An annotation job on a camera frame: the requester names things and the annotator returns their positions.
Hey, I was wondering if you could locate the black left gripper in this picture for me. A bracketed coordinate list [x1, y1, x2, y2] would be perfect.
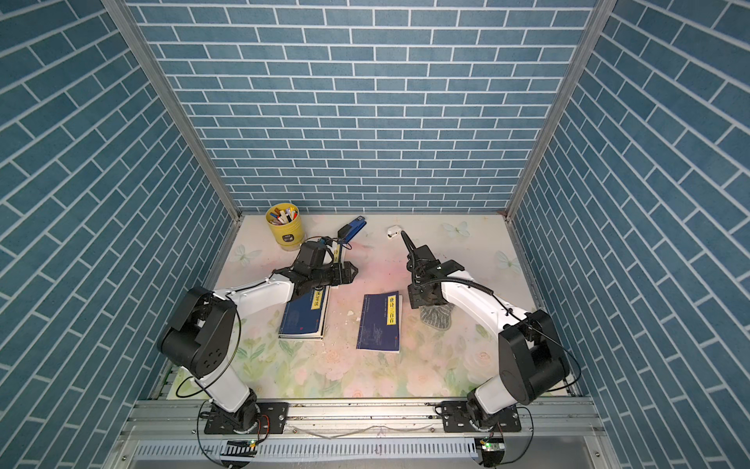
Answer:
[309, 261, 359, 288]

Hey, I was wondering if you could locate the blue book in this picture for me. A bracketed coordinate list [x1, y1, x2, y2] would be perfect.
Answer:
[279, 286, 330, 340]
[357, 291, 402, 353]
[328, 242, 344, 264]

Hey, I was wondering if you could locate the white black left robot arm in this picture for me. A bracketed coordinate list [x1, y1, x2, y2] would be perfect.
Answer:
[156, 236, 357, 414]

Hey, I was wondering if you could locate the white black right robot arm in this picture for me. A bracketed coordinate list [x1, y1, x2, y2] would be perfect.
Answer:
[404, 240, 571, 419]

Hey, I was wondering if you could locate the blue black stapler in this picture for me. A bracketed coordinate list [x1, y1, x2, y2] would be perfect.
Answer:
[337, 216, 366, 244]

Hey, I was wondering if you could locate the small white stapler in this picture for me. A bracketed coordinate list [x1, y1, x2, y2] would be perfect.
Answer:
[387, 225, 402, 238]

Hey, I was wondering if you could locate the yellow pen cup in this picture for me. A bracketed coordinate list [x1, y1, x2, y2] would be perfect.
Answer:
[265, 202, 305, 251]

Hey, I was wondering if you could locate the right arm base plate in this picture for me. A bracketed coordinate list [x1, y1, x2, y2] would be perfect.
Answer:
[434, 400, 521, 434]

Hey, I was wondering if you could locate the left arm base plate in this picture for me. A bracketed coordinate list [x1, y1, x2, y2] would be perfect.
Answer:
[200, 401, 289, 437]

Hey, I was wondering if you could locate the white cable duct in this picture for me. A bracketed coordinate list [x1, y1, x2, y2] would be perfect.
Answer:
[133, 437, 478, 462]

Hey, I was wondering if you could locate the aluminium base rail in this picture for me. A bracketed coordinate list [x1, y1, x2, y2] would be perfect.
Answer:
[122, 397, 605, 440]

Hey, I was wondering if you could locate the aluminium corner post left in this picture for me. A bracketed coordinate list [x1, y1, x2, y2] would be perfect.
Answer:
[100, 0, 244, 223]

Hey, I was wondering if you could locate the aluminium corner post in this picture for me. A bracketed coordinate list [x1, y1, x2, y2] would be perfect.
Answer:
[100, 0, 244, 223]
[505, 0, 616, 222]

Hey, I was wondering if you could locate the aluminium corner post right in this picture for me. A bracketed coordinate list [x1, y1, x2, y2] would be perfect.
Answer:
[505, 0, 616, 222]

